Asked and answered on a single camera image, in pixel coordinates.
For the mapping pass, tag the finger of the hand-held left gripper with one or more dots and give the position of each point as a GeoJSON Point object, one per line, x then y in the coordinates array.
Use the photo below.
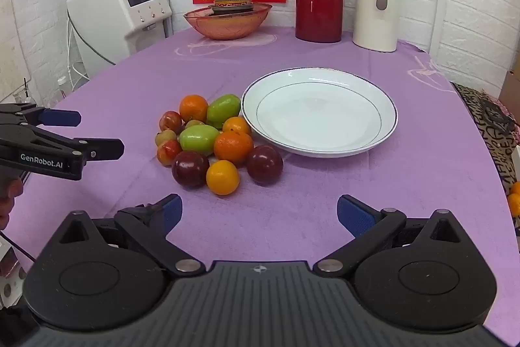
{"type": "Point", "coordinates": [61, 118]}
{"type": "Point", "coordinates": [103, 149]}

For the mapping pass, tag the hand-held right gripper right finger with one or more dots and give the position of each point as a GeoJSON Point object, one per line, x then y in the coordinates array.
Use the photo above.
{"type": "Point", "coordinates": [354, 215]}

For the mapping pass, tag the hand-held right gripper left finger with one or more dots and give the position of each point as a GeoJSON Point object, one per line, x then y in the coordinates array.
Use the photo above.
{"type": "Point", "coordinates": [172, 211]}

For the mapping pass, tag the dark purple plum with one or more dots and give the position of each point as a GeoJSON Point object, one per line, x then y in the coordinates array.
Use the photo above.
{"type": "Point", "coordinates": [264, 164]}
{"type": "Point", "coordinates": [190, 169]}

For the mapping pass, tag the small red plum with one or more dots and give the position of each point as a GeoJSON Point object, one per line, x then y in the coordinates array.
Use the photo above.
{"type": "Point", "coordinates": [168, 153]}
{"type": "Point", "coordinates": [170, 121]}

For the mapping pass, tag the yellow-orange orange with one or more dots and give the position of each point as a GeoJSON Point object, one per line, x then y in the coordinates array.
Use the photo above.
{"type": "Point", "coordinates": [222, 177]}

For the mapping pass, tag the small yellow-red plum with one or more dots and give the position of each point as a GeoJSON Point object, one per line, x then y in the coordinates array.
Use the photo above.
{"type": "Point", "coordinates": [165, 136]}

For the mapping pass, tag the green fruit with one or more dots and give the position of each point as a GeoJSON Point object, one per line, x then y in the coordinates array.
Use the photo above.
{"type": "Point", "coordinates": [198, 139]}
{"type": "Point", "coordinates": [224, 110]}

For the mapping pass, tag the large deep orange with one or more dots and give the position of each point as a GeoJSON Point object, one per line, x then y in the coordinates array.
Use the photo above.
{"type": "Point", "coordinates": [233, 147]}

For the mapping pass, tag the small yellow-green plum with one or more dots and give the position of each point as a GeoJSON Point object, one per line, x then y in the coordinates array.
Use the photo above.
{"type": "Point", "coordinates": [194, 123]}

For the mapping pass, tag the white round plate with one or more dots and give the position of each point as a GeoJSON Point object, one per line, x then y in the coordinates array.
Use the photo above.
{"type": "Point", "coordinates": [321, 115]}

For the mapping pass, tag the person's left hand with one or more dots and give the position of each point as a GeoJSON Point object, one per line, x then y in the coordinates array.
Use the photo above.
{"type": "Point", "coordinates": [9, 205]}

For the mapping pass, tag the purple tablecloth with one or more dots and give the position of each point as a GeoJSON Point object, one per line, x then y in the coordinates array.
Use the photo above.
{"type": "Point", "coordinates": [308, 188]}

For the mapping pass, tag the white water dispenser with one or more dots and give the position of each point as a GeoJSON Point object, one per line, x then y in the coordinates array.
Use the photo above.
{"type": "Point", "coordinates": [105, 26]}

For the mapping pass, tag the white power strip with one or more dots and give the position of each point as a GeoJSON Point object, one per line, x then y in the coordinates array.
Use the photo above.
{"type": "Point", "coordinates": [10, 282]}

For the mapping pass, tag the brown patterned cloth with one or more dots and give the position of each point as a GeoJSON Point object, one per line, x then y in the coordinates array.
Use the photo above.
{"type": "Point", "coordinates": [491, 127]}

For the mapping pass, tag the pink plastic bowl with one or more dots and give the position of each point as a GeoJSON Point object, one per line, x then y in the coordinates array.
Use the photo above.
{"type": "Point", "coordinates": [227, 26]}

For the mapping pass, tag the dark patterned bowl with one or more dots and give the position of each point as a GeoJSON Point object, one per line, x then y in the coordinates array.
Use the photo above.
{"type": "Point", "coordinates": [231, 8]}

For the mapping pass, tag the white thermos jug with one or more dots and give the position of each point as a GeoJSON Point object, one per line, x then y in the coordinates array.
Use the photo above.
{"type": "Point", "coordinates": [367, 18]}

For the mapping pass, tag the cardboard box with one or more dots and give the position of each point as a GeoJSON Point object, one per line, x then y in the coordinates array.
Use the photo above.
{"type": "Point", "coordinates": [512, 95]}

